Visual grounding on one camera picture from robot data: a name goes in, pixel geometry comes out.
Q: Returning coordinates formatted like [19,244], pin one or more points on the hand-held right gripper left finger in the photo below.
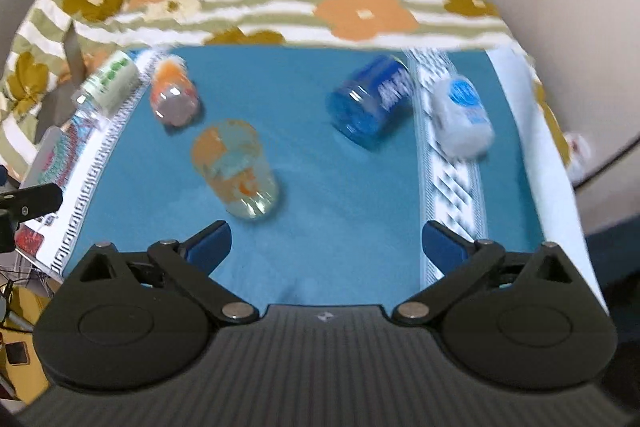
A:
[210,243]

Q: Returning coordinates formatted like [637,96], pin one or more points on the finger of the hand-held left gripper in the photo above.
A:
[35,202]

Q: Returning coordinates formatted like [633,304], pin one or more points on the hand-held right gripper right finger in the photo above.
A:
[442,246]

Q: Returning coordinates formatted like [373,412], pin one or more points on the clear bottle orange teal label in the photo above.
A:
[232,167]

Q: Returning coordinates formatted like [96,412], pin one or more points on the white bottle blue label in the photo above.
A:
[462,114]

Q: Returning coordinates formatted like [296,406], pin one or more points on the clear bottle green label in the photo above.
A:
[105,84]

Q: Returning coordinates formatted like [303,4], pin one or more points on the orange capped bottle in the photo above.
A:
[172,92]

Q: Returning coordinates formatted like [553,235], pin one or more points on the blue plastic bottle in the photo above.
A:
[372,99]

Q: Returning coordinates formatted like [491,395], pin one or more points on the printed red teal booklet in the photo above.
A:
[52,157]

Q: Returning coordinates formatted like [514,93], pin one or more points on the blue mat white patterned border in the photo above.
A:
[340,207]

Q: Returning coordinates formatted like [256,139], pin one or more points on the small dark square box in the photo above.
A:
[17,353]

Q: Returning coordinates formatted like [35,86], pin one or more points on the white crumpled bag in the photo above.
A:
[580,152]

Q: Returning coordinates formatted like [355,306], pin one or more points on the floral striped blanket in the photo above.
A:
[300,2]

